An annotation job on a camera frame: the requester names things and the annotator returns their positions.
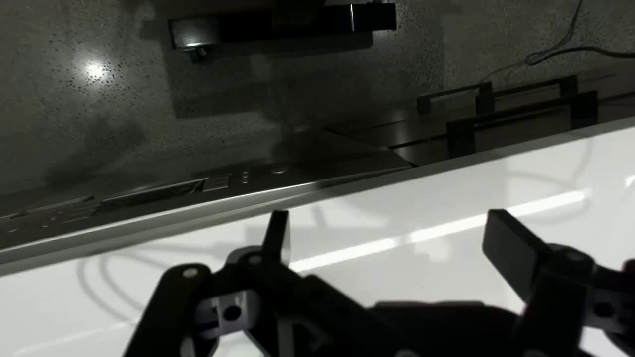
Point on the black drawer handle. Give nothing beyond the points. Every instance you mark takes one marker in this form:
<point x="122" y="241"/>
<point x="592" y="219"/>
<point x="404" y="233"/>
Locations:
<point x="483" y="96"/>
<point x="564" y="114"/>

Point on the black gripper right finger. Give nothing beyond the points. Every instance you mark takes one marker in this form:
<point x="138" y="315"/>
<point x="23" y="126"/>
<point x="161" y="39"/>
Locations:
<point x="513" y="249"/>

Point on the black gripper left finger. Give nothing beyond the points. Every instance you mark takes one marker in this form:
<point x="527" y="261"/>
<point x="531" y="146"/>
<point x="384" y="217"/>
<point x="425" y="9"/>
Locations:
<point x="277" y="233"/>

